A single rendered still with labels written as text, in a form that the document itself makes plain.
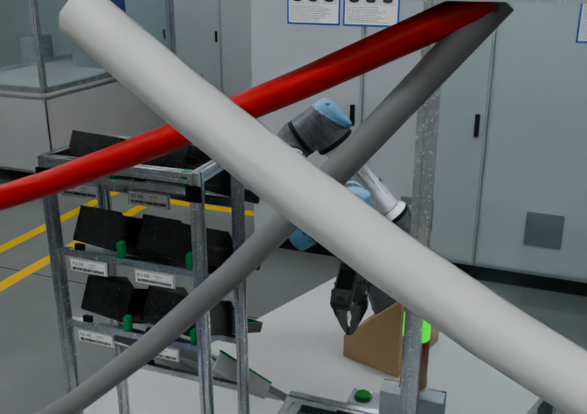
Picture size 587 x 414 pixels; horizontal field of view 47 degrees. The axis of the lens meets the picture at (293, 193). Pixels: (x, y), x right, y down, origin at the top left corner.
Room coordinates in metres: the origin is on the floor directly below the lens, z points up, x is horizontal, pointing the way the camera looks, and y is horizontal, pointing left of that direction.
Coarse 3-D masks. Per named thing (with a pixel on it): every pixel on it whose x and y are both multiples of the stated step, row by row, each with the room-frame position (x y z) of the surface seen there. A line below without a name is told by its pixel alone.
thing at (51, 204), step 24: (192, 144) 1.34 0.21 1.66; (48, 168) 1.25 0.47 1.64; (144, 168) 1.17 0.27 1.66; (168, 168) 1.17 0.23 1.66; (240, 192) 1.29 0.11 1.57; (48, 216) 1.25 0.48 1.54; (192, 216) 1.14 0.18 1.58; (240, 216) 1.29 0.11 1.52; (48, 240) 1.25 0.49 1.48; (192, 240) 1.14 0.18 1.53; (240, 240) 1.29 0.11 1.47; (240, 288) 1.29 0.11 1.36; (240, 312) 1.29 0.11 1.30; (72, 336) 1.26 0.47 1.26; (240, 336) 1.30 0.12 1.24; (72, 360) 1.25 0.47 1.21; (240, 360) 1.30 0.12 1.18; (72, 384) 1.25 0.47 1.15; (120, 384) 1.41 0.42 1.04; (240, 384) 1.30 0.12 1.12; (120, 408) 1.41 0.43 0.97; (240, 408) 1.30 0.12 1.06
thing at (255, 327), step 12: (156, 288) 1.27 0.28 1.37; (168, 288) 1.32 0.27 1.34; (180, 288) 1.36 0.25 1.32; (156, 300) 1.25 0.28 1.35; (168, 300) 1.24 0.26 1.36; (180, 300) 1.23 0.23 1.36; (228, 300) 1.30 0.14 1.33; (144, 312) 1.26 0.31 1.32; (156, 312) 1.24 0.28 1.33; (168, 312) 1.23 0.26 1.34; (216, 312) 1.26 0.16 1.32; (228, 312) 1.30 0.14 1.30; (216, 324) 1.26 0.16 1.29; (228, 324) 1.30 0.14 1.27; (252, 324) 1.38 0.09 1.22
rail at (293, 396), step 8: (296, 392) 1.49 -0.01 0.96; (288, 400) 1.46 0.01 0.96; (296, 400) 1.46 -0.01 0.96; (304, 400) 1.46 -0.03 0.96; (312, 400) 1.46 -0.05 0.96; (320, 400) 1.46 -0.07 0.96; (328, 400) 1.46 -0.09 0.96; (304, 408) 1.44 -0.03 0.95; (312, 408) 1.43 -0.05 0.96; (320, 408) 1.42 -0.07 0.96; (328, 408) 1.42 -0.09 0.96; (336, 408) 1.42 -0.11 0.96; (344, 408) 1.43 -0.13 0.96; (352, 408) 1.42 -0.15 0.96; (360, 408) 1.42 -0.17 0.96; (368, 408) 1.42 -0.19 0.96
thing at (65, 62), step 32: (0, 0) 6.11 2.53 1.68; (64, 0) 6.34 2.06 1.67; (128, 0) 7.26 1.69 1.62; (160, 0) 7.82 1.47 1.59; (0, 32) 6.12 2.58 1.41; (32, 32) 5.99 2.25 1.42; (160, 32) 7.78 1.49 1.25; (0, 64) 6.14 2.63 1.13; (32, 64) 6.01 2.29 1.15; (64, 64) 6.25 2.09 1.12; (96, 64) 6.69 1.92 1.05
